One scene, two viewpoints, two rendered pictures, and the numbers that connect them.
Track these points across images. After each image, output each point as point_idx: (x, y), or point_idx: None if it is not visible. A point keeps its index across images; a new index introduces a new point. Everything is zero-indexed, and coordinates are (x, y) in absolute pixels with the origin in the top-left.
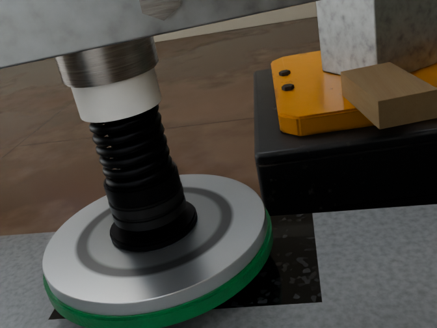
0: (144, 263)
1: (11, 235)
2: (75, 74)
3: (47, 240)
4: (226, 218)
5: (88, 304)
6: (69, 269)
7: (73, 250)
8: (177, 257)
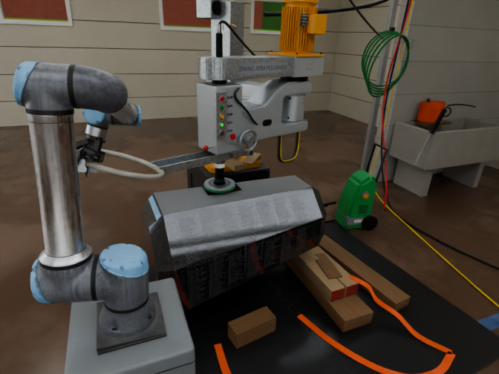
0: (223, 185)
1: (184, 188)
2: (219, 162)
3: (193, 188)
4: (229, 181)
5: (220, 189)
6: (213, 187)
7: (211, 185)
8: (226, 185)
